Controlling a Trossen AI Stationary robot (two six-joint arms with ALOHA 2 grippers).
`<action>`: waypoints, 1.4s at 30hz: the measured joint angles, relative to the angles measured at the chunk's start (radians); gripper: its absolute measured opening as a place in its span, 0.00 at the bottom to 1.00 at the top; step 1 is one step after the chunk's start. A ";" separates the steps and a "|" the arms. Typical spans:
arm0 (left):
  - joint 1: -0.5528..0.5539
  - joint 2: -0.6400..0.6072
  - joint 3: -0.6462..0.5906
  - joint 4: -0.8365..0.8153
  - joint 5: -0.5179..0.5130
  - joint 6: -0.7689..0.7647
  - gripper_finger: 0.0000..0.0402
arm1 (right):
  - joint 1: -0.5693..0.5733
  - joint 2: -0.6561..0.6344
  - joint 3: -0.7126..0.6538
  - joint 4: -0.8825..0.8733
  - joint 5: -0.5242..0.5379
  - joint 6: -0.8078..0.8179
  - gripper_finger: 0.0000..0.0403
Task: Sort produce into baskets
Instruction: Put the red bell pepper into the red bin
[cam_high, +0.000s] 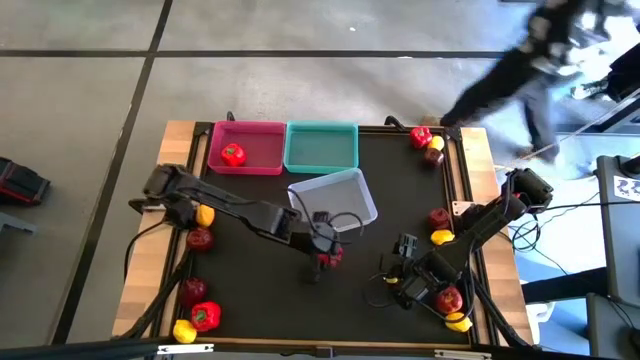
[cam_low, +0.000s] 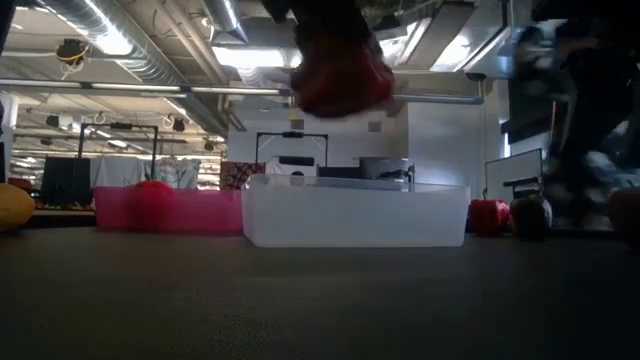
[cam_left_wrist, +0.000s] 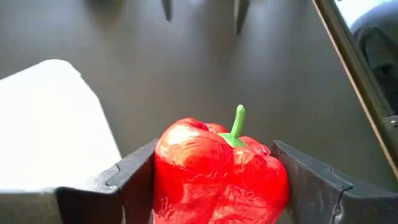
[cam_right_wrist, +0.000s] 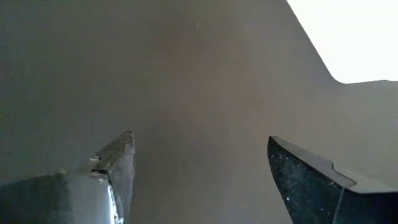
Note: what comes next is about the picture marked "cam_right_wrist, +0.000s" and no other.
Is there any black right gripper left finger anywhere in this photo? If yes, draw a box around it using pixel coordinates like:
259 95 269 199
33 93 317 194
0 130 136 224

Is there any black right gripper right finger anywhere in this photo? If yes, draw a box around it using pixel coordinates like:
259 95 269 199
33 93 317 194
267 135 398 224

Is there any black table mat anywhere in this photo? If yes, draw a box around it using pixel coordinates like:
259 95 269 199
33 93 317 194
0 0 398 224

